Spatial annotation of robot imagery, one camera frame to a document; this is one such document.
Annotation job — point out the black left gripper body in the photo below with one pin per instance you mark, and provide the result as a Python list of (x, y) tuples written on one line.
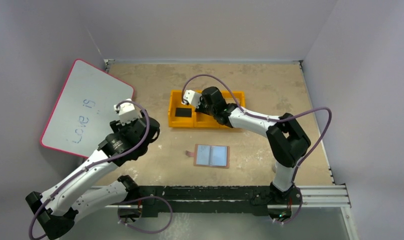
[(135, 129)]

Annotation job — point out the brown leather card holder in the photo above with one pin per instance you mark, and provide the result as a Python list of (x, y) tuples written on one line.
[(212, 156)]

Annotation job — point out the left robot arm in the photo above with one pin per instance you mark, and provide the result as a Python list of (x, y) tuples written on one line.
[(60, 207)]

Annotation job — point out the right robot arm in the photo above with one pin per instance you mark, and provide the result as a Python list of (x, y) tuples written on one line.
[(287, 140)]

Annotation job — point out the black card in bin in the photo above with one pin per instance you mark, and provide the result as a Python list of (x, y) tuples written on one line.
[(181, 112)]

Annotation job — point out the yellow middle bin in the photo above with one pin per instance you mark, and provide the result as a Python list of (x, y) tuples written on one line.
[(204, 121)]

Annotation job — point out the yellow bin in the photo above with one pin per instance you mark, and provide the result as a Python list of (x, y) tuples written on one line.
[(204, 121), (238, 96), (174, 102)]

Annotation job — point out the yellow right bin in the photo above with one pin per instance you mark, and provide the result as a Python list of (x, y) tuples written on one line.
[(238, 96)]

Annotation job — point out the yellow left bin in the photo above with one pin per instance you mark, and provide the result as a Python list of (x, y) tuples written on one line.
[(174, 102)]

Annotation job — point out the pink framed whiteboard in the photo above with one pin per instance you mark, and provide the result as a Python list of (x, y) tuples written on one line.
[(84, 109)]

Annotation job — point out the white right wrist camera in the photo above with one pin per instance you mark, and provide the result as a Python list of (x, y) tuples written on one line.
[(191, 98)]

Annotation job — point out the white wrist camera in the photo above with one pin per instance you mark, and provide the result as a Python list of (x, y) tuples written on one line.
[(127, 112), (191, 98)]

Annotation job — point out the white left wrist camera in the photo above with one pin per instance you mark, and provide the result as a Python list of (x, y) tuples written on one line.
[(127, 112)]

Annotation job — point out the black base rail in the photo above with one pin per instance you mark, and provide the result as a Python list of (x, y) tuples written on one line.
[(257, 200)]

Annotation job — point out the aluminium frame rail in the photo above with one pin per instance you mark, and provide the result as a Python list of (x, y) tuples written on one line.
[(312, 196)]

